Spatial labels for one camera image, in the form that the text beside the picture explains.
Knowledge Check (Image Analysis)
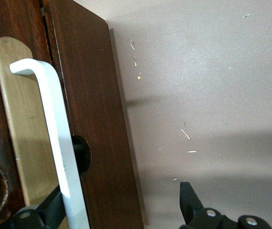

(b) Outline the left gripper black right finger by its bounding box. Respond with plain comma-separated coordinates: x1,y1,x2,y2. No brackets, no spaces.
178,181,272,229

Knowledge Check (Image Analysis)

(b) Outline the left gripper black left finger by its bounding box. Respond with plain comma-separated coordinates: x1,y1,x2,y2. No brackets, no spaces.
0,187,68,229

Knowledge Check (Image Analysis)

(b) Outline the white metal drawer handle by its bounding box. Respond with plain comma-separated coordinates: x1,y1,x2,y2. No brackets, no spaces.
9,58,90,229

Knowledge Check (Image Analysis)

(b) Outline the light wood drawer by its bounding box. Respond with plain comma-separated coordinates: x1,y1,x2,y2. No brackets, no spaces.
0,0,79,229

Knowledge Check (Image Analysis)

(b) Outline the dark brown wooden cabinet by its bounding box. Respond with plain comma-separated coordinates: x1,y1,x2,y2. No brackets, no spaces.
42,0,149,229

